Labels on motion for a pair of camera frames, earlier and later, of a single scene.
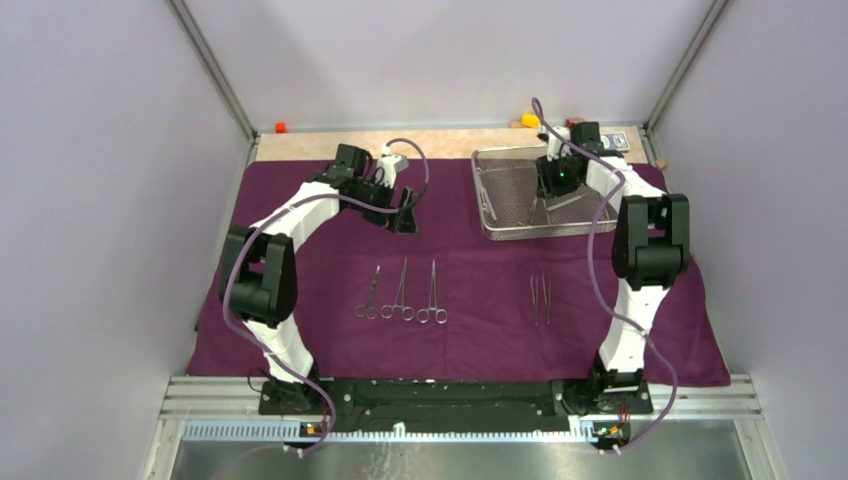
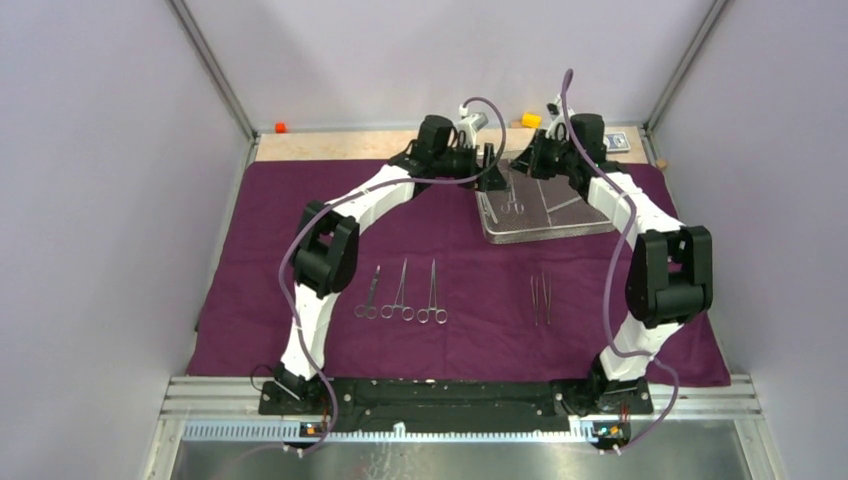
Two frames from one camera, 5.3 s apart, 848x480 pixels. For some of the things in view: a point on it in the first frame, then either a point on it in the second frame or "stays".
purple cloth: (364, 294) stays
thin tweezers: (547, 297) stays
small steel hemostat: (534, 206) → (512, 205)
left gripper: (401, 221) → (472, 169)
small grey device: (615, 141) stays
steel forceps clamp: (407, 312) stays
